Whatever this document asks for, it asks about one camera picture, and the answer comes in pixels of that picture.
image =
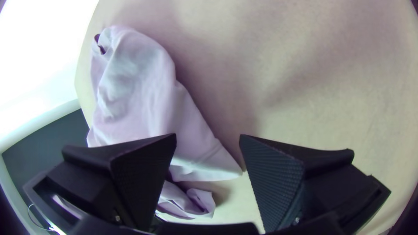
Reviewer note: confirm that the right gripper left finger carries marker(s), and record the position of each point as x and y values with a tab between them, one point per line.
140	169

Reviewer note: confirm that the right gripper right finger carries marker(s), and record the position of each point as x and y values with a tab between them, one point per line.
277	176

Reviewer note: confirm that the grey t-shirt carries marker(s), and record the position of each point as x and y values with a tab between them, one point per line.
137	98

